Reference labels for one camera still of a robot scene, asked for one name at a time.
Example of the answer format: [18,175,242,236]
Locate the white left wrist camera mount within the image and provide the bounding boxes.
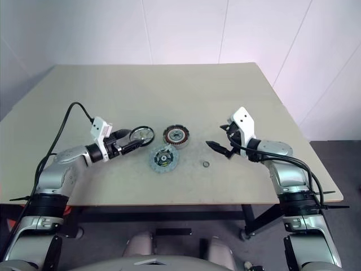
[89,116,115,163]

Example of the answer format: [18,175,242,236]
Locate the grey robot torso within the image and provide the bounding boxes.
[67,255,246,271]

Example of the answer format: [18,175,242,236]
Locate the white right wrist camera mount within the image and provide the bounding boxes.
[228,106,257,155]

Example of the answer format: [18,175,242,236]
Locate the black table frame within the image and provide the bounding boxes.
[60,203,283,242]

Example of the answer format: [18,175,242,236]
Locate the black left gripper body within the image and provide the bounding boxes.
[104,129,133,159]

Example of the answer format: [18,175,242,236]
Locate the grey plastic gear wheel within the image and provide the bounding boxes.
[130,125,155,147]

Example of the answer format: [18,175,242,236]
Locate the grey rounded robot thigh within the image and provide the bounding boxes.
[208,236,236,270]
[125,230,155,257]

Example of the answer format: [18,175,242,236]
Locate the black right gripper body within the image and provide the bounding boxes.
[225,120,246,159]

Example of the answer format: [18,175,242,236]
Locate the black bar at robot waist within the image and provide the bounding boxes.
[156,228,193,237]

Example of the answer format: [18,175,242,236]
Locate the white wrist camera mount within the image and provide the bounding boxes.
[228,106,257,155]
[89,116,115,163]

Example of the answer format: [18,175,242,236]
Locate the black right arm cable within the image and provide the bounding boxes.
[228,132,325,207]

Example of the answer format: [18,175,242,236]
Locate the motor stator with copper windings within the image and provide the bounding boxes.
[162,125,190,149]

